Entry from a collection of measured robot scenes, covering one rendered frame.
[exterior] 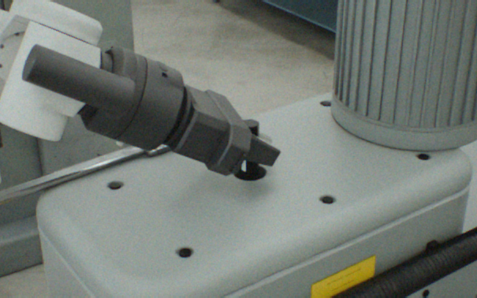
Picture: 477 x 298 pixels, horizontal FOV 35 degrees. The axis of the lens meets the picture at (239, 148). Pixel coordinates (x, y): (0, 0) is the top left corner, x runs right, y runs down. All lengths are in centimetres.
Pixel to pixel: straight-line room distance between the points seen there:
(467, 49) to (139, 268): 43
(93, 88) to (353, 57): 34
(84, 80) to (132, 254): 17
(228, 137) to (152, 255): 14
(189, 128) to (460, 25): 31
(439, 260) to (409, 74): 21
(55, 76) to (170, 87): 12
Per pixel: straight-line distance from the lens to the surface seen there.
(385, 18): 86
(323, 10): 653
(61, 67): 68
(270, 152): 83
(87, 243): 76
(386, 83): 89
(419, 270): 87
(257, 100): 542
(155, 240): 75
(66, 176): 85
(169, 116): 74
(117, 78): 70
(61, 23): 72
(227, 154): 76
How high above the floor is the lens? 233
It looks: 29 degrees down
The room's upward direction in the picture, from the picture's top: straight up
